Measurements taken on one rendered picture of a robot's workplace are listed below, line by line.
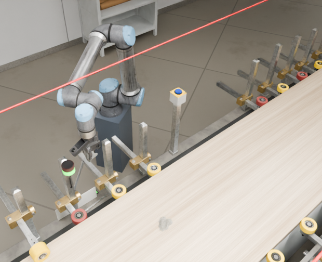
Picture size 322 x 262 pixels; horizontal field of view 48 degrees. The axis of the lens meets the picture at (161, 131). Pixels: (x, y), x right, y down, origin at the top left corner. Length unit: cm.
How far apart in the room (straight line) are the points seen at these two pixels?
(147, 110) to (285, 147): 185
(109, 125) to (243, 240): 146
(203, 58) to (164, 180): 286
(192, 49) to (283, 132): 264
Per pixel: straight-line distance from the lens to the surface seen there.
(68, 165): 179
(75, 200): 207
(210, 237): 188
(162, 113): 381
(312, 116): 268
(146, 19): 523
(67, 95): 195
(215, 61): 468
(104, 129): 293
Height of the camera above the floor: 252
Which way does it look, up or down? 44 degrees down
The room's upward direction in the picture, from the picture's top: 2 degrees clockwise
